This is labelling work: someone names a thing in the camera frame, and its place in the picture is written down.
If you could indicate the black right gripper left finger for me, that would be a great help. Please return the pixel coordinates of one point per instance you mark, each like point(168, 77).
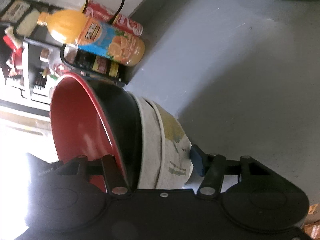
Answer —
point(64, 200)

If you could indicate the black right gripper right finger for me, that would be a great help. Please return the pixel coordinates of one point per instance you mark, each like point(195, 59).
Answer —
point(249, 192)

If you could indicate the red and black bowl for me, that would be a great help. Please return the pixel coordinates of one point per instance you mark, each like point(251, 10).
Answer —
point(96, 118)

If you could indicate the white ceramic bowl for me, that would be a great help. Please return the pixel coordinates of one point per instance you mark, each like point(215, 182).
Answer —
point(151, 145)

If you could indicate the black metal rack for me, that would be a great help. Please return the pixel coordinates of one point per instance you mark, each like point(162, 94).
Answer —
point(37, 61)

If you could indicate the orange juice bottle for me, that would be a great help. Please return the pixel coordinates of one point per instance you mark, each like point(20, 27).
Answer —
point(93, 36)

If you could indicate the red soda can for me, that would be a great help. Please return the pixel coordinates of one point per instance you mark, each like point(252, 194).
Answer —
point(122, 22)

